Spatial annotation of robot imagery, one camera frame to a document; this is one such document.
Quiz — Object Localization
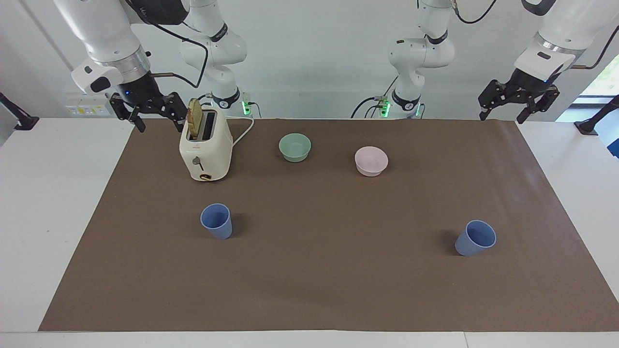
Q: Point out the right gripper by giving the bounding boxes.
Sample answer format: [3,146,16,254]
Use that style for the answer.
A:
[109,75,189,133]

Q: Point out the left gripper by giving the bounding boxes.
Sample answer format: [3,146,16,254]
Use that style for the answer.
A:
[478,68,561,125]

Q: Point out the toast slice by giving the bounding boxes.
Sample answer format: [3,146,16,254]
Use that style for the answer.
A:
[187,98,202,141]

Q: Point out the cream toaster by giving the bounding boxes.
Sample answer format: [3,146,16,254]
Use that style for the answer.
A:
[179,107,234,182]

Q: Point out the black stand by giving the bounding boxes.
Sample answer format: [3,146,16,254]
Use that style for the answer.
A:
[0,92,40,131]
[574,95,619,135]

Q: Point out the blue cup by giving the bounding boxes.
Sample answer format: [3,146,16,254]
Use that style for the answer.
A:
[200,203,233,240]
[454,220,497,257]

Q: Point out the green bowl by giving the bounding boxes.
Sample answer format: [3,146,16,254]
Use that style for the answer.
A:
[279,133,312,163]

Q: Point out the pink bowl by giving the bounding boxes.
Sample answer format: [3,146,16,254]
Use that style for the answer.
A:
[354,146,389,177]

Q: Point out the white wall socket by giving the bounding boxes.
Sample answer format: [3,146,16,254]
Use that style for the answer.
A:
[64,94,117,117]

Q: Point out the black cable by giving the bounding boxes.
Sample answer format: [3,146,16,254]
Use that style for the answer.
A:
[571,25,619,70]
[452,0,498,25]
[125,0,209,89]

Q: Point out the white toaster cord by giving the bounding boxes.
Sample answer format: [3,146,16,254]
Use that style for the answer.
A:
[225,115,255,148]

